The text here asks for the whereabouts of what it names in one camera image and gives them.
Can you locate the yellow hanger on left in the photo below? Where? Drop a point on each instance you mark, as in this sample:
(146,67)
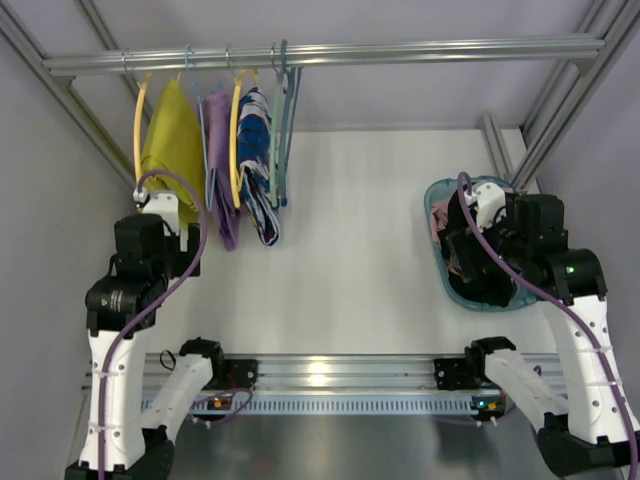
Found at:
(137,124)

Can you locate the teal blue empty hanger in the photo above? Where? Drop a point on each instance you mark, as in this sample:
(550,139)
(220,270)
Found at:
(293,76)

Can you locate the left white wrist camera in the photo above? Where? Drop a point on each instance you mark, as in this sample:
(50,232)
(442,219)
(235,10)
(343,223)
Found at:
(160,202)

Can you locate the blue white patterned trousers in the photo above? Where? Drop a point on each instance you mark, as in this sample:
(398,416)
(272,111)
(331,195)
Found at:
(253,161)

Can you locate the mustard yellow garment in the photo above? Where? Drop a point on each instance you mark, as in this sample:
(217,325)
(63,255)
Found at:
(173,141)

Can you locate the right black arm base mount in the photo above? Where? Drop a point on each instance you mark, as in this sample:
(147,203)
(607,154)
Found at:
(454,374)

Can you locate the pink garment in basket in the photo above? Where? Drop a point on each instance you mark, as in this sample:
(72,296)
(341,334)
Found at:
(438,219)

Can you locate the aluminium hanging rail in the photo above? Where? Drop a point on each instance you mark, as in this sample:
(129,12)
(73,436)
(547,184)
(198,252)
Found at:
(570,47)

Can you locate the slotted grey cable duct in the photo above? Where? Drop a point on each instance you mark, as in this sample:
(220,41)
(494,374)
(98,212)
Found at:
(422,403)

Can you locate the left aluminium frame post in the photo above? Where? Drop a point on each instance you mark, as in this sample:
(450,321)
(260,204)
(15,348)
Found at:
(24,43)

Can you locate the green empty hanger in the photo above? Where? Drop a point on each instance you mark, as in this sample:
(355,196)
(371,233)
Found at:
(274,126)

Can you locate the purple garment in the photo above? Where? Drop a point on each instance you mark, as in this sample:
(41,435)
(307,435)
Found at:
(226,218)

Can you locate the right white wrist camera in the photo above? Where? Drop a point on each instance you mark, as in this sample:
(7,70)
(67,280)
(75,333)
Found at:
(487,201)

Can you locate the teal plastic basket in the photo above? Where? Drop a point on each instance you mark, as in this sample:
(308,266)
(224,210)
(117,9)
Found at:
(436,199)

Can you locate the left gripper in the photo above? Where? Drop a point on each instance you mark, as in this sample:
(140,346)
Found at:
(190,250)

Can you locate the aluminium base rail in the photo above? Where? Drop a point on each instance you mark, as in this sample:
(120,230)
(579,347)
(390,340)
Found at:
(323,374)

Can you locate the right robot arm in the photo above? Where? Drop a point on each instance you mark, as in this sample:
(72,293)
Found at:
(495,243)

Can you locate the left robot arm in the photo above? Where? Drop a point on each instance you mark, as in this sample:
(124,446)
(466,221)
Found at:
(125,440)

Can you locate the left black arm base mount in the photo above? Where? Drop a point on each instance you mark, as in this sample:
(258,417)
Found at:
(231,374)

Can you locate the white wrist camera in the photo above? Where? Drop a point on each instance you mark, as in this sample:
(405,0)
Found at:
(160,202)
(487,201)

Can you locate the right aluminium frame post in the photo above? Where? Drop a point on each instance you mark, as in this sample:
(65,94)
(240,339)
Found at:
(564,95)

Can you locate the light blue hanger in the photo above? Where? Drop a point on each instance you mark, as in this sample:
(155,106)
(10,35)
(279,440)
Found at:
(200,115)

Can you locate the aluminium frame post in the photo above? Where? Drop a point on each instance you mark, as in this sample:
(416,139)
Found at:
(564,95)
(24,43)

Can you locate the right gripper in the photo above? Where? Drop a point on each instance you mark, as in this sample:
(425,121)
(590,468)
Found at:
(460,247)

